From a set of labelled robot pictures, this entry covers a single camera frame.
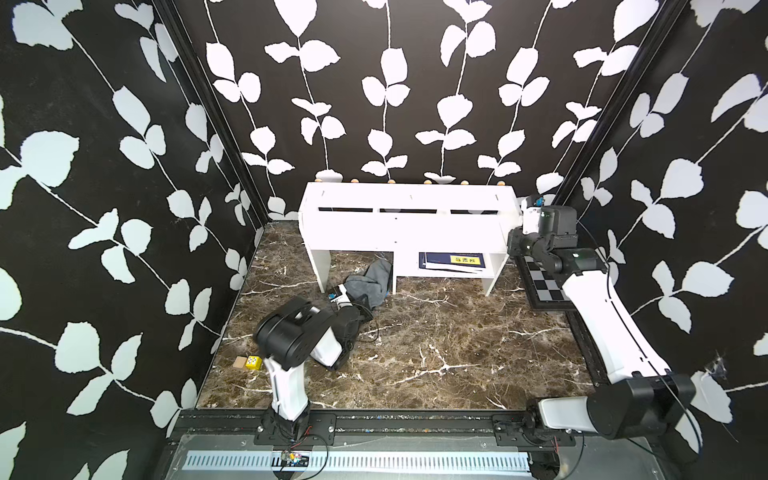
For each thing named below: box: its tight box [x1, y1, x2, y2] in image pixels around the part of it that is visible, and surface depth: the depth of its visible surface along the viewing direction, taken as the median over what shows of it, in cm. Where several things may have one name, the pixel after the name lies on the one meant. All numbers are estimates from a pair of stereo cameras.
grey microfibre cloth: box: [343, 252, 392, 309], surface depth 97 cm
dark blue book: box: [419, 252, 486, 274], surface depth 92 cm
